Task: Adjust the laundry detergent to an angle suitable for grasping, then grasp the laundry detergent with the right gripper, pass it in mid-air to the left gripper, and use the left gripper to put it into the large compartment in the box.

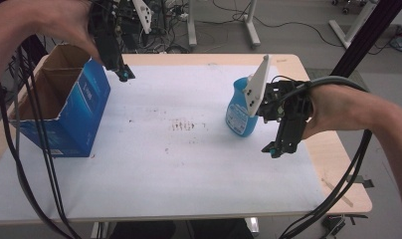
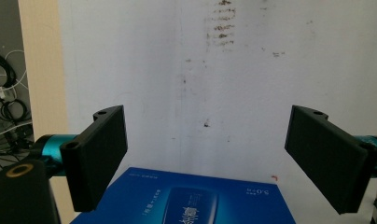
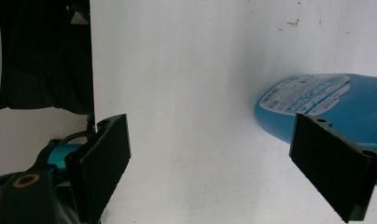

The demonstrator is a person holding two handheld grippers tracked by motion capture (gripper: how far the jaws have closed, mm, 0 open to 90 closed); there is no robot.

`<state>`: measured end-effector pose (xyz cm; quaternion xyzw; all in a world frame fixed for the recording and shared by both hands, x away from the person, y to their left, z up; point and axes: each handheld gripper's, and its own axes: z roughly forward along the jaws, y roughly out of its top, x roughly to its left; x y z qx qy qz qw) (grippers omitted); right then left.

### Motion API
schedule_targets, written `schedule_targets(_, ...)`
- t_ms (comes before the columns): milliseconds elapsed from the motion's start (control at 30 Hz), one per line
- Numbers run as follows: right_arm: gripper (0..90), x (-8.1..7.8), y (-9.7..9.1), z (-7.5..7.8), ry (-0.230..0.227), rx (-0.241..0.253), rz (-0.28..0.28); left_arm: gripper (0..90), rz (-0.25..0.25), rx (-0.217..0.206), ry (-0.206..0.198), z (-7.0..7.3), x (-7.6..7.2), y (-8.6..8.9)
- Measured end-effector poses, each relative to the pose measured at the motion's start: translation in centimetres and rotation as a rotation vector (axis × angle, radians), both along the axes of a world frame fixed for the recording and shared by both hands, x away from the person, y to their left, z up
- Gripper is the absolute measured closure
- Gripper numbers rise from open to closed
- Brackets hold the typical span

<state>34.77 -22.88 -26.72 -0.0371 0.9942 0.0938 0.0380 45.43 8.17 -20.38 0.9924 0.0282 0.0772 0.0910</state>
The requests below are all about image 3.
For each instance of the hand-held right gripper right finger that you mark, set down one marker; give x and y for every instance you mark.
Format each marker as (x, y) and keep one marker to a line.
(329, 165)

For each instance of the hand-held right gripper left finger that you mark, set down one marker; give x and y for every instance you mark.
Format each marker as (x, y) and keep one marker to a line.
(99, 168)

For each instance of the blue plastic bottle white label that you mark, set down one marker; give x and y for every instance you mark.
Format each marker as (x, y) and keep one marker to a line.
(342, 102)

